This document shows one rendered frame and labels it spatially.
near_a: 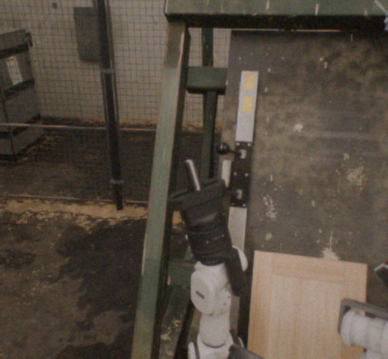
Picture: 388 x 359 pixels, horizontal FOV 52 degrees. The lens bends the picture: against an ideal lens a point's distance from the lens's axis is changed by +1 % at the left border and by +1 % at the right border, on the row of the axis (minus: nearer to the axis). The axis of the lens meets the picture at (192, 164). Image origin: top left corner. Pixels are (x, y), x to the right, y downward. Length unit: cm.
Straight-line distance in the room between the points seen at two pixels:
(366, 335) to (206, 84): 88
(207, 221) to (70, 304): 222
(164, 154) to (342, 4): 67
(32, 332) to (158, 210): 177
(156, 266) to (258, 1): 84
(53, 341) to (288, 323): 178
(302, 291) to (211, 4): 89
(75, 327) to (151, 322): 156
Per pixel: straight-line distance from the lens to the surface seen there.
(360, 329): 79
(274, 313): 125
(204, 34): 189
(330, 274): 124
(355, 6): 130
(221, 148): 109
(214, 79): 134
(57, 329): 281
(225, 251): 83
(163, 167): 122
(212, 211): 81
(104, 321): 278
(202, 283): 85
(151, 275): 124
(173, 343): 156
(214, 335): 100
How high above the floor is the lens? 197
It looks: 25 degrees down
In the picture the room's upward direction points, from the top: straight up
